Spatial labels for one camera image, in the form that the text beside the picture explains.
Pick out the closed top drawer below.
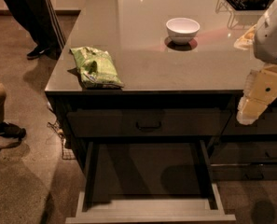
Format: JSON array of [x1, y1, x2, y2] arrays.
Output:
[[66, 108, 231, 138]]

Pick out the black top drawer handle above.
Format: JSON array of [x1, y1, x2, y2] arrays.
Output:
[[135, 121, 162, 133]]

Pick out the white ceramic bowl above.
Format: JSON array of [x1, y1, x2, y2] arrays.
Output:
[[166, 18, 200, 45]]

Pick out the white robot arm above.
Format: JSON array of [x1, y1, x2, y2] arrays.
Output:
[[234, 0, 277, 125]]

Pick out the dark cabinet counter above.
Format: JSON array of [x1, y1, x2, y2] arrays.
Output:
[[44, 0, 277, 182]]

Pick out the wire rack on floor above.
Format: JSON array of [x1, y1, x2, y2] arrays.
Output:
[[47, 121, 76, 161]]

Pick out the right top drawer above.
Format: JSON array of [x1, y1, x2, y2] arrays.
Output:
[[223, 107, 277, 135]]

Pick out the black shoe of standing person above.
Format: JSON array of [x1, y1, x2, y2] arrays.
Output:
[[26, 46, 61, 60]]

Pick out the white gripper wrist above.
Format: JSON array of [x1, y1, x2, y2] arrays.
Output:
[[236, 63, 277, 125]]

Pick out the open middle drawer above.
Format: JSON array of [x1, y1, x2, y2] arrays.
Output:
[[65, 141, 236, 224]]

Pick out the green jalapeno chip bag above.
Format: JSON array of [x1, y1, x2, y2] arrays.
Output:
[[70, 47, 124, 89]]

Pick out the dark shoe of seated person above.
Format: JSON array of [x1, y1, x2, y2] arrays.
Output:
[[0, 122, 26, 139]]

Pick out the standing person dark trousers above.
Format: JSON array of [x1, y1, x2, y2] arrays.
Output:
[[4, 0, 65, 52]]

